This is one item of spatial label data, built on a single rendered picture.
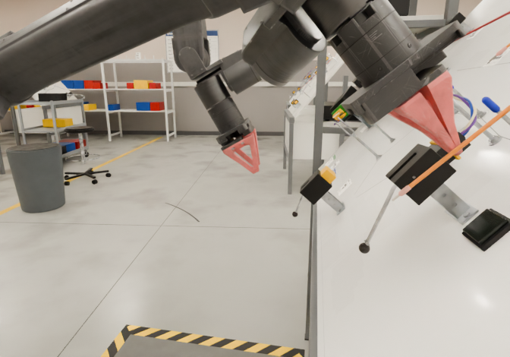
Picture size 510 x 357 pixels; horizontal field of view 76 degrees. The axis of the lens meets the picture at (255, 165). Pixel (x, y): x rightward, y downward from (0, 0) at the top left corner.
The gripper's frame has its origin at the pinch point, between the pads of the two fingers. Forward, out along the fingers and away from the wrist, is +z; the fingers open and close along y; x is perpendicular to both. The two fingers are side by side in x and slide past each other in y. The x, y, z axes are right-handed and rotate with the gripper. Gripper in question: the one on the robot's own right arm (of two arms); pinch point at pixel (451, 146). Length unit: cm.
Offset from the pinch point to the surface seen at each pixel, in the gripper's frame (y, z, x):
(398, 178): 4.7, 2.1, -6.9
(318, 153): 13, 10, -106
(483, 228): 1.6, 9.7, -2.1
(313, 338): 26.7, 15.0, -9.7
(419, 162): 1.9, 2.0, -6.6
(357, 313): 18.8, 13.7, -7.3
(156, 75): 217, -274, -736
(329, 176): 12.4, 5.2, -40.7
